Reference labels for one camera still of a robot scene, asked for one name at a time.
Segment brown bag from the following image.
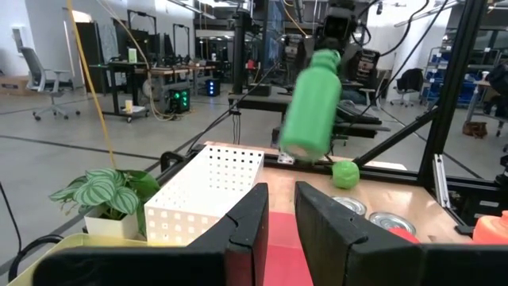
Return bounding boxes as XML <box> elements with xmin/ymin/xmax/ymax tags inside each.
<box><xmin>462</xmin><ymin>121</ymin><xmax>488</xmax><ymax>139</ymax></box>

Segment shelf with blue bins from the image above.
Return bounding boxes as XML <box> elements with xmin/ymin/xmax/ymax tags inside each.
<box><xmin>422</xmin><ymin>47</ymin><xmax>477</xmax><ymax>108</ymax></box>

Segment black desk with wooden top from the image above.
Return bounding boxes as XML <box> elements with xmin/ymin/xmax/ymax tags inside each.
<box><xmin>89</xmin><ymin>59</ymin><xmax>217</xmax><ymax>124</ymax></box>

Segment orange plastic bottle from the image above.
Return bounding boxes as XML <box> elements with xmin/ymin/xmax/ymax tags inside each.
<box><xmin>471</xmin><ymin>210</ymin><xmax>508</xmax><ymax>245</ymax></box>

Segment computer tower blue lights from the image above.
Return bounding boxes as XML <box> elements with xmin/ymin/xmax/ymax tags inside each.
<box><xmin>205</xmin><ymin>78</ymin><xmax>221</xmax><ymax>98</ymax></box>

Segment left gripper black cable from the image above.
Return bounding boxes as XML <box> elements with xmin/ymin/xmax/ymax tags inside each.
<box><xmin>0</xmin><ymin>180</ymin><xmax>64</xmax><ymax>283</ymax></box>

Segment green plastic bottle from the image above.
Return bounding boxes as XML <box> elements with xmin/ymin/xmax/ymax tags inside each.
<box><xmin>279</xmin><ymin>48</ymin><xmax>343</xmax><ymax>163</ymax></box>

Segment silver aluminium bracket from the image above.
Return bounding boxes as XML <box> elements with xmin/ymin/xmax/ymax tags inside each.
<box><xmin>432</xmin><ymin>153</ymin><xmax>452</xmax><ymax>210</ymax></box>

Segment yellow cable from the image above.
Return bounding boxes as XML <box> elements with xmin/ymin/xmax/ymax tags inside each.
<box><xmin>65</xmin><ymin>0</ymin><xmax>118</xmax><ymax>168</ymax></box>

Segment grey office chair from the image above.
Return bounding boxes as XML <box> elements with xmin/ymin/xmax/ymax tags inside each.
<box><xmin>19</xmin><ymin>46</ymin><xmax>82</xmax><ymax>122</ymax></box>

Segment Van Camp's tuna can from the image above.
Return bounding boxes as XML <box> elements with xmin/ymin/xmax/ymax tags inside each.
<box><xmin>368</xmin><ymin>211</ymin><xmax>418</xmax><ymax>236</ymax></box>

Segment striped-leaf plant in white pot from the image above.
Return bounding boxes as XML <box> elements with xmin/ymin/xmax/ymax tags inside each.
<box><xmin>48</xmin><ymin>167</ymin><xmax>161</xmax><ymax>242</ymax></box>

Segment white perforated basket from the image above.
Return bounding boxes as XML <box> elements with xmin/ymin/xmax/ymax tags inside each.
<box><xmin>143</xmin><ymin>143</ymin><xmax>266</xmax><ymax>247</ymax></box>

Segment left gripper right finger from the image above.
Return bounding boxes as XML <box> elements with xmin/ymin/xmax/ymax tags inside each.
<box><xmin>294</xmin><ymin>181</ymin><xmax>508</xmax><ymax>286</ymax></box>

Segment black office chair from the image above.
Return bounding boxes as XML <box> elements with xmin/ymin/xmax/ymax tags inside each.
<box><xmin>390</xmin><ymin>68</ymin><xmax>425</xmax><ymax>107</ymax></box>

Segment cardboard box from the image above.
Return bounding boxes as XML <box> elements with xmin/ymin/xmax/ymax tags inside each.
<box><xmin>0</xmin><ymin>75</ymin><xmax>31</xmax><ymax>96</ymax></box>

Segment green apple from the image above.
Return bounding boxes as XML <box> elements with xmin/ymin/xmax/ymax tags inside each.
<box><xmin>331</xmin><ymin>160</ymin><xmax>361</xmax><ymax>190</ymax></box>

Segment black column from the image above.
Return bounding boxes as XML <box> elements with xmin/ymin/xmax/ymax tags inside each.
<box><xmin>232</xmin><ymin>11</ymin><xmax>249</xmax><ymax>95</ymax></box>

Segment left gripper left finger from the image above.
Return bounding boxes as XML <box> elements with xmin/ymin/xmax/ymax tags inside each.
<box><xmin>32</xmin><ymin>182</ymin><xmax>270</xmax><ymax>286</ymax></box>

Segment black aluminium table frame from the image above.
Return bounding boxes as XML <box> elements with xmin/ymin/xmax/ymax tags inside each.
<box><xmin>158</xmin><ymin>0</ymin><xmax>508</xmax><ymax>239</ymax></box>

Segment computer tower green lights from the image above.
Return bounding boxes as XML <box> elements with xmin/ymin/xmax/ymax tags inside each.
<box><xmin>168</xmin><ymin>87</ymin><xmax>191</xmax><ymax>114</ymax></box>

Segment yellow plastic tray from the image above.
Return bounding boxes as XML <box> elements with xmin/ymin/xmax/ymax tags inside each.
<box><xmin>6</xmin><ymin>232</ymin><xmax>191</xmax><ymax>286</ymax></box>

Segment beige hanging cable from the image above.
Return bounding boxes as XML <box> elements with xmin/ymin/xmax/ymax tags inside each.
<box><xmin>94</xmin><ymin>0</ymin><xmax>178</xmax><ymax>122</ymax></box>

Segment silver lidded tuna can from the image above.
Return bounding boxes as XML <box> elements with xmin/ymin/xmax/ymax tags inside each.
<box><xmin>331</xmin><ymin>195</ymin><xmax>368</xmax><ymax>218</ymax></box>

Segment red plastic tray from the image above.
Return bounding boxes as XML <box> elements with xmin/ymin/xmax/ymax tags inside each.
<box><xmin>262</xmin><ymin>211</ymin><xmax>315</xmax><ymax>286</ymax></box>

